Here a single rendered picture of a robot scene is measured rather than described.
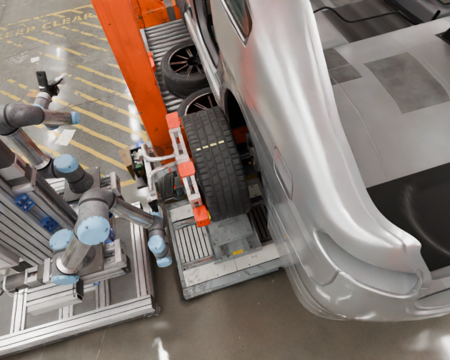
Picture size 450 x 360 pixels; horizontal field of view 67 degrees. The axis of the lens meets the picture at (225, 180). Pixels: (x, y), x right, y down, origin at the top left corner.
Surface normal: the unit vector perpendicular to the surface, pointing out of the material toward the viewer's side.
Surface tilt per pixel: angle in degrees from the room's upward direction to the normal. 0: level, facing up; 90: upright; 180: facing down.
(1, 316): 0
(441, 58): 2
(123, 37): 90
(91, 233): 84
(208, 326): 0
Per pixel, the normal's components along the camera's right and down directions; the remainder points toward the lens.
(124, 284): -0.11, -0.57
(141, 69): 0.28, 0.77
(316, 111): -0.39, -0.30
